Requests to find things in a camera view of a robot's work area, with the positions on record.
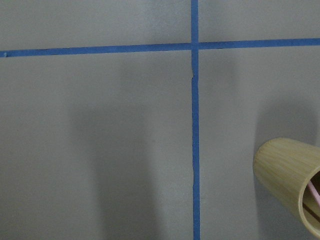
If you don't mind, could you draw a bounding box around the pink chopstick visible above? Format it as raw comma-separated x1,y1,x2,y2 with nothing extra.
307,181,320,206

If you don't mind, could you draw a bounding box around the tan wooden cup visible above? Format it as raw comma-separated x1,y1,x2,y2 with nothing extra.
252,137,320,238

